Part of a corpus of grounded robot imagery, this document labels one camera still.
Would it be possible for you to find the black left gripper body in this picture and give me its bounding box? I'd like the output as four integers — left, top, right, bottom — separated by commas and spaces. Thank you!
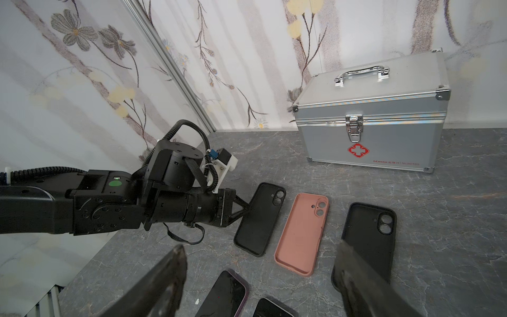
215, 188, 236, 227

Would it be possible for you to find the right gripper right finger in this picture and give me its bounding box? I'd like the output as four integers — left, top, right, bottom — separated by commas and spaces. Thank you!
335, 240, 421, 316

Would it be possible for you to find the pink phone case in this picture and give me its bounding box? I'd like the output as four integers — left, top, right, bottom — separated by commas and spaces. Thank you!
274, 193, 330, 277

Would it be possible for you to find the black phone case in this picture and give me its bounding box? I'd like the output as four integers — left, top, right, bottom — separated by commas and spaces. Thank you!
341, 202, 397, 283
234, 182, 287, 257

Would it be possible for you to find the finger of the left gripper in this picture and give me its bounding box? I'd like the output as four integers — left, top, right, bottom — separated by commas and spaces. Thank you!
231, 195, 250, 216

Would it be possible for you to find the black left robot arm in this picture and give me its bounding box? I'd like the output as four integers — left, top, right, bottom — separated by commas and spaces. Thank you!
1, 140, 250, 235

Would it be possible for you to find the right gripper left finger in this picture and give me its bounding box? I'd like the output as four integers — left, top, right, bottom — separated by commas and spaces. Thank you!
103, 244, 187, 316

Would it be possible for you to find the black phone with pink edge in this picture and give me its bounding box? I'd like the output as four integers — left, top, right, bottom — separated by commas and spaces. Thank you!
253, 297, 298, 317

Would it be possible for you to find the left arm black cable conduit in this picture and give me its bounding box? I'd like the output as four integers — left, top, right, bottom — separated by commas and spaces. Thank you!
0, 119, 219, 193

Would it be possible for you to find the silver aluminium first aid case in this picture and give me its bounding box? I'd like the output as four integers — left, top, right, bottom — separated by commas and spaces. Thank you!
292, 49, 451, 173

